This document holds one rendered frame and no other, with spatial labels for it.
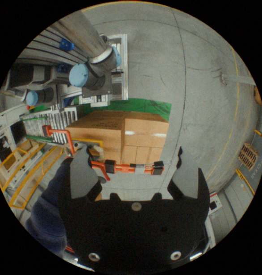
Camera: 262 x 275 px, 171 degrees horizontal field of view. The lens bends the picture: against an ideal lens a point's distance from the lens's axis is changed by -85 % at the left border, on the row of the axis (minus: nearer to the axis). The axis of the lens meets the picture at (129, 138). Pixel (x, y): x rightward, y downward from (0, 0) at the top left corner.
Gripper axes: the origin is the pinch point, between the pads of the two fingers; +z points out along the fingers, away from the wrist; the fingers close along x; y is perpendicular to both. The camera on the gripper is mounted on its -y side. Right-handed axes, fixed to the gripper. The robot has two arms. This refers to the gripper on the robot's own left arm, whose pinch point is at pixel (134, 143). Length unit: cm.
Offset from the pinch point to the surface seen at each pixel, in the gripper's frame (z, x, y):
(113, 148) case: 58, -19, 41
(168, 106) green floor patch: 152, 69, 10
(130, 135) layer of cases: 98, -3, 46
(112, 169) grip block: 32, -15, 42
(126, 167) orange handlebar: 32, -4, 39
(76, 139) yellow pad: 45, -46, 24
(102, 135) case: 58, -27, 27
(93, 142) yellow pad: 44, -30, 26
